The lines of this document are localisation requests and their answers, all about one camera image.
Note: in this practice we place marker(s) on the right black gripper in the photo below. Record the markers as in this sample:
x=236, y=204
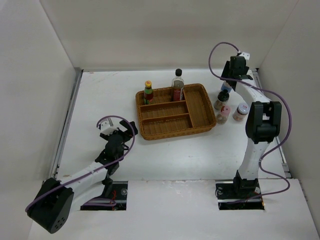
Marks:
x=227, y=70

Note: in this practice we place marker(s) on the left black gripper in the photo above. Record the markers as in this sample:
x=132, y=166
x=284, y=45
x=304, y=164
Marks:
x=130, y=130

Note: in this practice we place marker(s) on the silver cap blue spice jar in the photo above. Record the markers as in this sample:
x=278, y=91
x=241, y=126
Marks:
x=226, y=87

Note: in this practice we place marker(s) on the black cap pepper grinder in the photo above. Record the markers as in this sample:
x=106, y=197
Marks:
x=222, y=99

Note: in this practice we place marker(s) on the yellow cap red sauce bottle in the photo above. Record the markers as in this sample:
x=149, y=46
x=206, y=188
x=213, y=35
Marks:
x=148, y=94

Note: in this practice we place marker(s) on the pink cap spice jar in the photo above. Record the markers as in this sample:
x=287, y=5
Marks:
x=223, y=114

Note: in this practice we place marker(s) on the black cap clear sauce bottle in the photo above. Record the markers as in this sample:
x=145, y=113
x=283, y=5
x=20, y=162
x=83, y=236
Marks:
x=177, y=86

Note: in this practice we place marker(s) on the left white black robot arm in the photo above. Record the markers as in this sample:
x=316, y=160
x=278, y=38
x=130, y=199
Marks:
x=90, y=187

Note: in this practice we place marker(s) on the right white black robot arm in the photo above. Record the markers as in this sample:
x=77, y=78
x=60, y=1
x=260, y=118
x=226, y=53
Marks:
x=247, y=174

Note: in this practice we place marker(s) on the clear lid red label jar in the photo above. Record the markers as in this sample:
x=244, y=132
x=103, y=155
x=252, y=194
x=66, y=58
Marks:
x=241, y=112

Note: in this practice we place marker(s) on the brown wicker divided tray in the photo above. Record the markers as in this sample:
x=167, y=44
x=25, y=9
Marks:
x=163, y=119

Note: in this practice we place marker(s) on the right aluminium table rail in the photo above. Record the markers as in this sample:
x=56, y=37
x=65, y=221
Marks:
x=266, y=121

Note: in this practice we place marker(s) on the aluminium table rail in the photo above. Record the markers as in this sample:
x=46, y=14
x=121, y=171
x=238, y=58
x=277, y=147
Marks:
x=266, y=121
x=57, y=157

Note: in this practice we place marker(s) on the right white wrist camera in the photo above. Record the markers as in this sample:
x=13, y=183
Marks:
x=246, y=55

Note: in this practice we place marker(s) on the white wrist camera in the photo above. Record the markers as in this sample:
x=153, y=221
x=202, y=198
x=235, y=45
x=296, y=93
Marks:
x=246, y=55
x=106, y=126

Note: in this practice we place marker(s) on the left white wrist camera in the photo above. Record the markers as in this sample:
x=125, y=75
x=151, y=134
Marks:
x=106, y=126

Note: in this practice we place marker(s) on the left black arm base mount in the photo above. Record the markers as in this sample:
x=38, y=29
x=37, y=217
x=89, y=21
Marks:
x=115, y=195

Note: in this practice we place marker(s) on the left aluminium table rail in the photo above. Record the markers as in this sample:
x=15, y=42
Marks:
x=57, y=157

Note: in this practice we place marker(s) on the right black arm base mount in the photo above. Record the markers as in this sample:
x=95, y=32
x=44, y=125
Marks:
x=231, y=198

